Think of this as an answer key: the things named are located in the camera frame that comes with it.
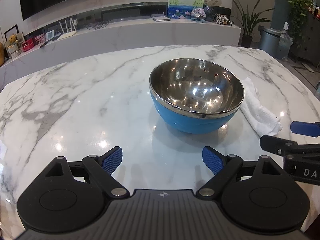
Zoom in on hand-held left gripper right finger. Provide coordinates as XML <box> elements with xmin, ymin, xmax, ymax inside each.
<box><xmin>196</xmin><ymin>146</ymin><xmax>283</xmax><ymax>199</ymax></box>

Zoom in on black cables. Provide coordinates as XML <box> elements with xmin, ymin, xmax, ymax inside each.
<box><xmin>85</xmin><ymin>20</ymin><xmax>110</xmax><ymax>30</ymax></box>

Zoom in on teddy bear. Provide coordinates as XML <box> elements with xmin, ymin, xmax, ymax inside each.
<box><xmin>6</xmin><ymin>35</ymin><xmax>20</xmax><ymax>53</ymax></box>

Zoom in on lotus pond painting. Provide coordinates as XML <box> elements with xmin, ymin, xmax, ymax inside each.
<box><xmin>167</xmin><ymin>0</ymin><xmax>204</xmax><ymax>20</ymax></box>

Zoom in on red box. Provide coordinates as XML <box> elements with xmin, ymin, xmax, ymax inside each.
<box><xmin>21</xmin><ymin>40</ymin><xmax>35</xmax><ymax>53</ymax></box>

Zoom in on black picture frame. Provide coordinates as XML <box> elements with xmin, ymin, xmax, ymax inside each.
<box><xmin>4</xmin><ymin>24</ymin><xmax>19</xmax><ymax>43</ymax></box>

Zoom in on potted long-leaf plant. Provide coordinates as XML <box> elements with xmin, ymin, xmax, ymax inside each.
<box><xmin>229</xmin><ymin>0</ymin><xmax>274</xmax><ymax>48</ymax></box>

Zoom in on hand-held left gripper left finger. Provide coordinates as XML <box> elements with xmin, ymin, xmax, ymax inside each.
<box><xmin>45</xmin><ymin>146</ymin><xmax>127</xmax><ymax>198</ymax></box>

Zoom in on white router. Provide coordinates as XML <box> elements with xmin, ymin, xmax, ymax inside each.
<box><xmin>58</xmin><ymin>18</ymin><xmax>77</xmax><ymax>40</ymax></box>

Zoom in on marble television console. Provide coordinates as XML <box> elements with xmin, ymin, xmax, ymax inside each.
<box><xmin>0</xmin><ymin>17</ymin><xmax>242</xmax><ymax>80</ymax></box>

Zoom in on white cloth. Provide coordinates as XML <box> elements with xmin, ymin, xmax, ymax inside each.
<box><xmin>240</xmin><ymin>77</ymin><xmax>283</xmax><ymax>137</ymax></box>

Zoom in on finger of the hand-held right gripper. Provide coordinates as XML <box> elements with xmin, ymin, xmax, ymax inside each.
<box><xmin>260</xmin><ymin>135</ymin><xmax>320</xmax><ymax>159</ymax></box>
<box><xmin>291</xmin><ymin>121</ymin><xmax>320</xmax><ymax>137</ymax></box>

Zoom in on dark glass jar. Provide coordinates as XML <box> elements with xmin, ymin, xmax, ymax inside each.
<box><xmin>204</xmin><ymin>5</ymin><xmax>215</xmax><ymax>22</ymax></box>

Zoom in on dark cabinet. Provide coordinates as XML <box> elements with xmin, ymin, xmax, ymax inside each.
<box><xmin>290</xmin><ymin>12</ymin><xmax>320</xmax><ymax>68</ymax></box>

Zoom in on trailing green plant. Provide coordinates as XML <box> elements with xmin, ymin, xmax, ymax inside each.
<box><xmin>285</xmin><ymin>0</ymin><xmax>314</xmax><ymax>48</ymax></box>

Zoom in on blue steel bowl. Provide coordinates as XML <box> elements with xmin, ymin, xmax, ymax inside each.
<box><xmin>149</xmin><ymin>58</ymin><xmax>245</xmax><ymax>134</ymax></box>

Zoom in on black white cow figurines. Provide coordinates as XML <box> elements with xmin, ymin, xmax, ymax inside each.
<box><xmin>214</xmin><ymin>14</ymin><xmax>234</xmax><ymax>26</ymax></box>

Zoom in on photo card stand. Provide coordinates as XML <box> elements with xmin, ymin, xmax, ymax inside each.
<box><xmin>190</xmin><ymin>8</ymin><xmax>206</xmax><ymax>23</ymax></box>

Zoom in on grey trash bin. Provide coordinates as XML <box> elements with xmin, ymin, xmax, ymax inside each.
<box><xmin>259</xmin><ymin>27</ymin><xmax>288</xmax><ymax>59</ymax></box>

